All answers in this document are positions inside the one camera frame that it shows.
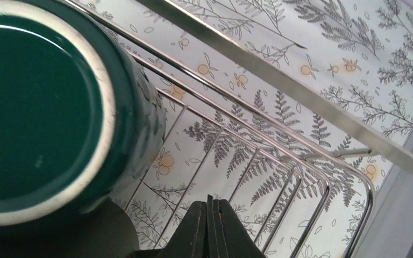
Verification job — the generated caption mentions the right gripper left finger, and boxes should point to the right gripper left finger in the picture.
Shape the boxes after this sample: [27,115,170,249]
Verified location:
[157,201,208,258]

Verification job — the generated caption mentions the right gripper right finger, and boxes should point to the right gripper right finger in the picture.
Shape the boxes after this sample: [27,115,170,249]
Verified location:
[206,195,265,258]

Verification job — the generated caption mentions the black mug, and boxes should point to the black mug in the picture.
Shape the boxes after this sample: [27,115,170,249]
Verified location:
[0,199,140,257]

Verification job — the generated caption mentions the floral table mat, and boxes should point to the floral table mat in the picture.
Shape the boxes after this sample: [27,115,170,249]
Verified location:
[74,0,413,258]

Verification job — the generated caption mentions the dark green mug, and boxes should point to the dark green mug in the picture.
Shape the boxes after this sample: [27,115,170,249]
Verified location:
[0,1,165,229]

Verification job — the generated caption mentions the metal wire dish rack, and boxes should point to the metal wire dish rack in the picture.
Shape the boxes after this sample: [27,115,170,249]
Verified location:
[67,1,413,257]

